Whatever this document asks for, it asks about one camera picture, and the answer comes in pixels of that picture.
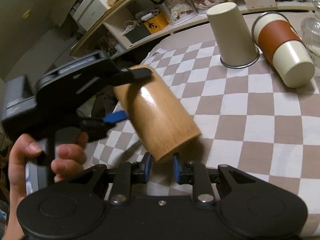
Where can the yellow box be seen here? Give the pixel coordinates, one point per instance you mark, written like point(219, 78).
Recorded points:
point(157, 23)

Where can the person left hand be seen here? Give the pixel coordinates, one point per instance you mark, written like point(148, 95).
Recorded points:
point(69, 162)

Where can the cream cup upside down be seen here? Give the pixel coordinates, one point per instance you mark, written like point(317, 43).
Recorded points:
point(236, 46)

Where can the wooden wall shelf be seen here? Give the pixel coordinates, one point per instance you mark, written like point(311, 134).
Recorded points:
point(132, 23)

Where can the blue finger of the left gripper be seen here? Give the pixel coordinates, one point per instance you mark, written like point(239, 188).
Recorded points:
point(115, 117)
point(125, 75)

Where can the white storage box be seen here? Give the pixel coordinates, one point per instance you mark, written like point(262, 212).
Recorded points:
point(87, 12)

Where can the dark green box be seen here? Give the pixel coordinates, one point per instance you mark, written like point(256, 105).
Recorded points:
point(138, 33)

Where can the clear glass decanter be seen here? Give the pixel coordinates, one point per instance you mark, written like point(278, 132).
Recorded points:
point(310, 33)

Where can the doll in white dress case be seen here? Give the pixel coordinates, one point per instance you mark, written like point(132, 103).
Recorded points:
point(178, 11)

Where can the cream cup with brown sleeve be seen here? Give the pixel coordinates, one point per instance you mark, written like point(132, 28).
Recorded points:
point(282, 47)

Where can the brown bamboo cup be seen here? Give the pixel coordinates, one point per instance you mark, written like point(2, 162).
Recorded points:
point(157, 116)

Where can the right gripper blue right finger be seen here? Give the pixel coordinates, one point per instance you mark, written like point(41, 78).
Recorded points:
point(194, 173)

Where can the checkered table cloth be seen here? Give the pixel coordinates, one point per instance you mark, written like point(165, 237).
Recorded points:
point(248, 118)

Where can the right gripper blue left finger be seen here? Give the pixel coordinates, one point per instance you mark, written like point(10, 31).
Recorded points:
point(127, 175)

